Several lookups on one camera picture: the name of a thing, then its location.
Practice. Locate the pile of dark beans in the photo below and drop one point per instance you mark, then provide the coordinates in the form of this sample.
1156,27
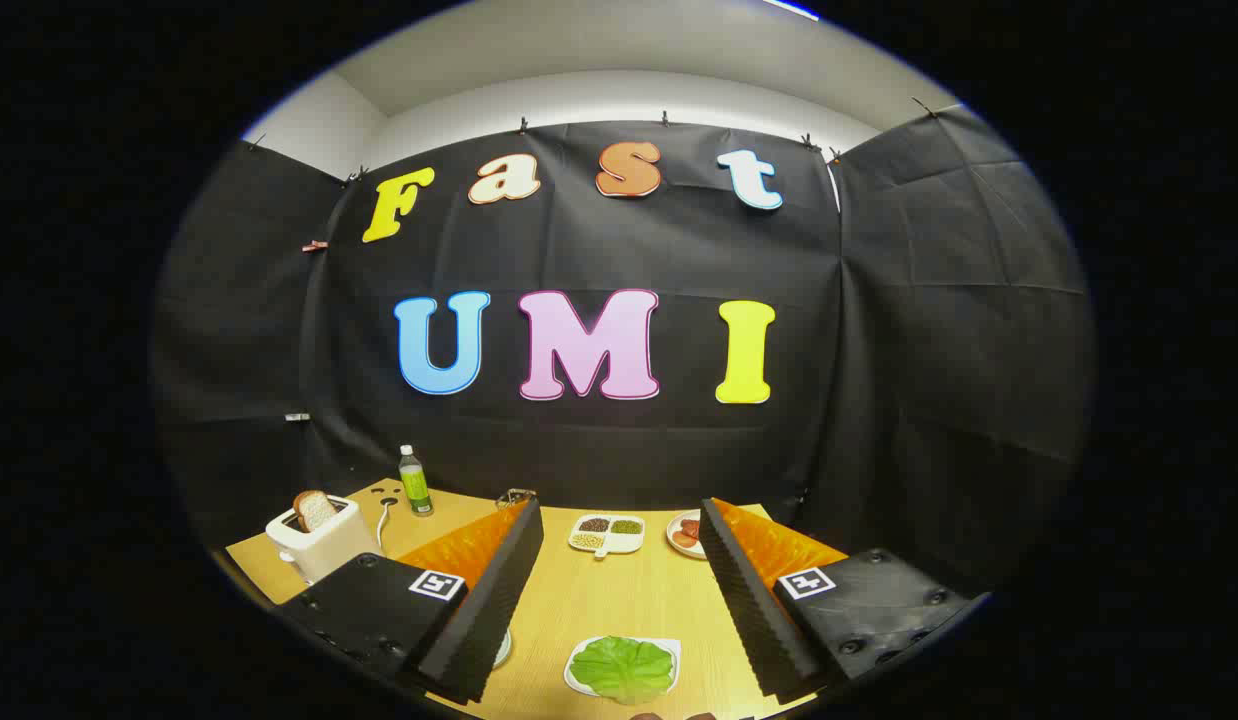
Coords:
594,524

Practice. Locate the black backdrop cloth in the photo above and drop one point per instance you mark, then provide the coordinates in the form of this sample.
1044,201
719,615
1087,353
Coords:
659,250

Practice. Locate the toasted bread slice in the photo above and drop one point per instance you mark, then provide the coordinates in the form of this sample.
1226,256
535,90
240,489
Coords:
315,510

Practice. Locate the pile of yellow beans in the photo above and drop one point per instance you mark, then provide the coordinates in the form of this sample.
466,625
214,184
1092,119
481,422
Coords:
587,541

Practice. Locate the pile of green beans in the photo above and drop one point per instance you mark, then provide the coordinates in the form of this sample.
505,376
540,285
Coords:
627,526

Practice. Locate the white divided dish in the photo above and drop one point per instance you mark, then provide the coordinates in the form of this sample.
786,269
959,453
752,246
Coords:
607,540

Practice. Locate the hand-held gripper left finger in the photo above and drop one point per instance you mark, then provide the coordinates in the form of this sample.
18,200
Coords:
499,590

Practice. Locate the white square plate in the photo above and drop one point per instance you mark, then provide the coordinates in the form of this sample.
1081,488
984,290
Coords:
576,683

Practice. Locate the white toaster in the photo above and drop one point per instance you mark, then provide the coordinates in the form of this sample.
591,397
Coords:
324,550

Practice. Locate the green label drink bottle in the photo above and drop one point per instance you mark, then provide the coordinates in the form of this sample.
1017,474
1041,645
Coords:
415,488

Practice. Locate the green lettuce leaf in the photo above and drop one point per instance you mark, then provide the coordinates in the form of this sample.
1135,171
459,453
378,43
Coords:
624,668

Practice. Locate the white round plate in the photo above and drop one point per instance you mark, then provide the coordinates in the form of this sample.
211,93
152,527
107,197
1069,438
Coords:
679,545

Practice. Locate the light green round plate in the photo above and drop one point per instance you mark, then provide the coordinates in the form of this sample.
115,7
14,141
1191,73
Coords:
503,650

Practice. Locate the brown meat piece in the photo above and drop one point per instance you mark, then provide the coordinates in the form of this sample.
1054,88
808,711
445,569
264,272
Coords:
687,532

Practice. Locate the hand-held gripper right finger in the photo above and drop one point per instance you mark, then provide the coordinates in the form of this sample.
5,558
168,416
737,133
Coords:
744,590

